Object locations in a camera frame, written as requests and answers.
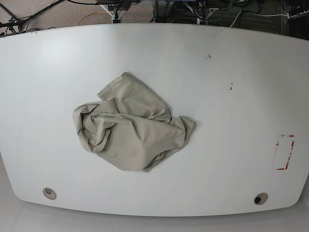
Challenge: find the beige T-shirt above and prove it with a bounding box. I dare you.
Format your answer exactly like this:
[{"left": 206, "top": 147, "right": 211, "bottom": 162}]
[{"left": 72, "top": 72, "right": 197, "bottom": 172}]

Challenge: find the red tape rectangle marking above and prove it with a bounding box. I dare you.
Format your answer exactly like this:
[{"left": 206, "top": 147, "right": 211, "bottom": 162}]
[{"left": 273, "top": 134, "right": 295, "bottom": 171}]

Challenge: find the black tripod stand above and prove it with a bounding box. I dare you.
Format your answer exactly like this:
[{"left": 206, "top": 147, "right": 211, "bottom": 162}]
[{"left": 0, "top": 0, "right": 64, "bottom": 37}]

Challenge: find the white power strip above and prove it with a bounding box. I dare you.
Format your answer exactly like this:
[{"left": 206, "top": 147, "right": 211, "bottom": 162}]
[{"left": 288, "top": 4, "right": 309, "bottom": 19}]

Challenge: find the yellow cable on floor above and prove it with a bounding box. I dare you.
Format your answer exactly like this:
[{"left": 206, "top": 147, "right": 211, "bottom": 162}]
[{"left": 77, "top": 11, "right": 112, "bottom": 26}]

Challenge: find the white cable on floor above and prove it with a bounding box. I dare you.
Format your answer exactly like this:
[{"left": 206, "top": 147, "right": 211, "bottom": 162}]
[{"left": 229, "top": 11, "right": 242, "bottom": 28}]

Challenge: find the left table cable grommet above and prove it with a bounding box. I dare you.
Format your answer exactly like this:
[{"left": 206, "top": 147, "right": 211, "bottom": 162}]
[{"left": 43, "top": 188, "right": 56, "bottom": 200}]

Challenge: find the table cable grommet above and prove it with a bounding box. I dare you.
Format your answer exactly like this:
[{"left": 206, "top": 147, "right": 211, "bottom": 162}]
[
  {"left": 43, "top": 188, "right": 56, "bottom": 200},
  {"left": 253, "top": 193, "right": 268, "bottom": 205}
]

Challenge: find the right table cable grommet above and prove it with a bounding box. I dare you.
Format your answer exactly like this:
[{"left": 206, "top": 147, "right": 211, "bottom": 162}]
[{"left": 253, "top": 193, "right": 268, "bottom": 205}]

